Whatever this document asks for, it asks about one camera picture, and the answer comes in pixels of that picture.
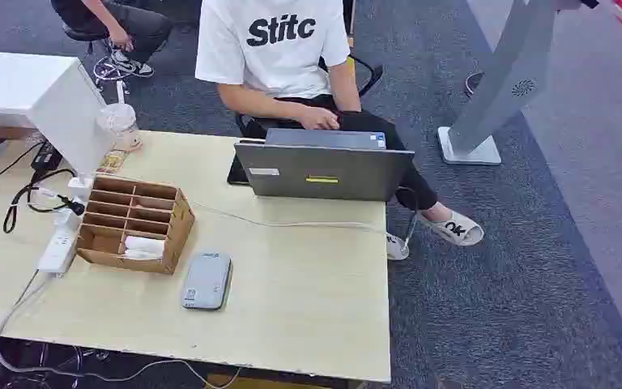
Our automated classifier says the white plug adapter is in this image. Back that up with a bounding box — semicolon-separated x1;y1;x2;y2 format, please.
67;176;95;203

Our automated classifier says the clear plastic drink cup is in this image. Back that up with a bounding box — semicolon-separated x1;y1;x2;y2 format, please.
97;80;143;153

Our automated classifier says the person in dark clothes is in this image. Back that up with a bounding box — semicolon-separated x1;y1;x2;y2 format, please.
49;0;174;79

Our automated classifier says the person in white shirt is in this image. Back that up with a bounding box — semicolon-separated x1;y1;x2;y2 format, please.
194;0;485;262

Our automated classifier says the wooden compartment card box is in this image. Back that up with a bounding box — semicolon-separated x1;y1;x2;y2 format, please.
75;176;196;276

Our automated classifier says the white power strip cable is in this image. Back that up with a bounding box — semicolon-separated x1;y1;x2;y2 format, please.
0;270;242;389

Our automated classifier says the black power adapter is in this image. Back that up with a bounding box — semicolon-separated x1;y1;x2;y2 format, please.
31;141;64;173

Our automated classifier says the white laptop charging cable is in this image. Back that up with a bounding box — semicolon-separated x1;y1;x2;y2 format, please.
190;200;411;254

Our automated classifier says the grey open laptop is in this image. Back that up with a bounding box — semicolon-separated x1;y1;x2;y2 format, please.
233;143;415;203

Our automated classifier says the yellow snack packet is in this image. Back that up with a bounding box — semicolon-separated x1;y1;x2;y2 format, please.
96;150;129;175

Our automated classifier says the white power strip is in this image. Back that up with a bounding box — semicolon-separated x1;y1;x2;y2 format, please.
37;209;83;275

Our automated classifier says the grey card pack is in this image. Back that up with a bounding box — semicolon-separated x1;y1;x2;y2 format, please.
181;252;234;311

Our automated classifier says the black cable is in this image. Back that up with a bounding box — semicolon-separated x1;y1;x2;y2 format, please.
2;168;86;234

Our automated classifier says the black swivel stool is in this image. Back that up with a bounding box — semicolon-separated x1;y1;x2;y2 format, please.
62;23;135;84

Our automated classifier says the pale wooden desk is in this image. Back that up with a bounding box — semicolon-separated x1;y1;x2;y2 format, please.
0;130;392;384

